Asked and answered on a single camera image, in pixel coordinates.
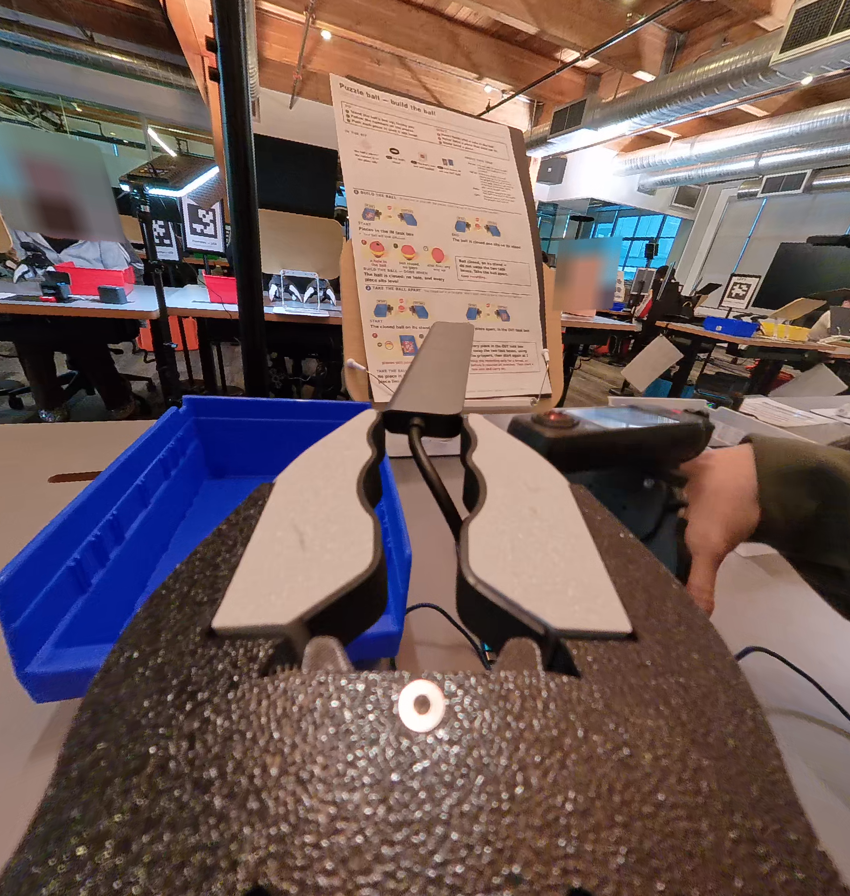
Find grey desk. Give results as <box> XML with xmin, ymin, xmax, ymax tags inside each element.
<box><xmin>0</xmin><ymin>394</ymin><xmax>850</xmax><ymax>896</ymax></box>

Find black monitor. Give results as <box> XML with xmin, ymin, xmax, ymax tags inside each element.
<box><xmin>749</xmin><ymin>240</ymin><xmax>850</xmax><ymax>314</ymax></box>

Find black pole stand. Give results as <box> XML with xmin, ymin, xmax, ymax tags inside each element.
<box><xmin>210</xmin><ymin>0</ymin><xmax>273</xmax><ymax>399</ymax></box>

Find black light panel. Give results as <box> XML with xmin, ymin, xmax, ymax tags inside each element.
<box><xmin>119</xmin><ymin>155</ymin><xmax>221</xmax><ymax>198</ymax></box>

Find blue plastic bin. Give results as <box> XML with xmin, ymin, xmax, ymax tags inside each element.
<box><xmin>0</xmin><ymin>394</ymin><xmax>413</xmax><ymax>706</ymax></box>

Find black white marker tag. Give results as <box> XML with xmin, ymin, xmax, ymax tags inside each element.
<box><xmin>148</xmin><ymin>217</ymin><xmax>182</xmax><ymax>263</ymax></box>
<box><xmin>719</xmin><ymin>273</ymin><xmax>763</xmax><ymax>310</ymax></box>
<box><xmin>180</xmin><ymin>195</ymin><xmax>227</xmax><ymax>254</ymax></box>

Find printed instruction sheet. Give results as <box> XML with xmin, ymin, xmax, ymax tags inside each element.
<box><xmin>329</xmin><ymin>73</ymin><xmax>554</xmax><ymax>402</ymax></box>

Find white paper sheets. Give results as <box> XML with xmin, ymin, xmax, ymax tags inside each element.
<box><xmin>738</xmin><ymin>394</ymin><xmax>850</xmax><ymax>430</ymax></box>

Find person's right forearm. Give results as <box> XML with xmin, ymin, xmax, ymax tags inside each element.
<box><xmin>745</xmin><ymin>428</ymin><xmax>850</xmax><ymax>631</ymax></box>

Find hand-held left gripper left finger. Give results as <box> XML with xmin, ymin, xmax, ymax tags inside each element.
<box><xmin>210</xmin><ymin>408</ymin><xmax>391</xmax><ymax>648</ymax></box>

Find grey slim USB hub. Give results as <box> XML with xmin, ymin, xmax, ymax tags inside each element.
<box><xmin>383</xmin><ymin>321</ymin><xmax>476</xmax><ymax>438</ymax></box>

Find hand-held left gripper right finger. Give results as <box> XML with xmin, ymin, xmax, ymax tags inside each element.
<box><xmin>455</xmin><ymin>413</ymin><xmax>637</xmax><ymax>645</ymax></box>

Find clear acrylic stand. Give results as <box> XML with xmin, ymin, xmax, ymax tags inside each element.
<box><xmin>266</xmin><ymin>268</ymin><xmax>339</xmax><ymax>314</ymax></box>

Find silver ventilation duct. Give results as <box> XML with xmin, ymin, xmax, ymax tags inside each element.
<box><xmin>525</xmin><ymin>28</ymin><xmax>850</xmax><ymax>158</ymax></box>

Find long wooden table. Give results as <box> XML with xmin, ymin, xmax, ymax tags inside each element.
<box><xmin>656</xmin><ymin>318</ymin><xmax>850</xmax><ymax>361</ymax></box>

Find black board panel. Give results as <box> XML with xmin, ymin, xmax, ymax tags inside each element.
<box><xmin>252</xmin><ymin>133</ymin><xmax>339</xmax><ymax>219</ymax></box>

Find person's right hand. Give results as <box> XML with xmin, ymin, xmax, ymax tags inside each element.
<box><xmin>679</xmin><ymin>441</ymin><xmax>763</xmax><ymax>618</ymax></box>

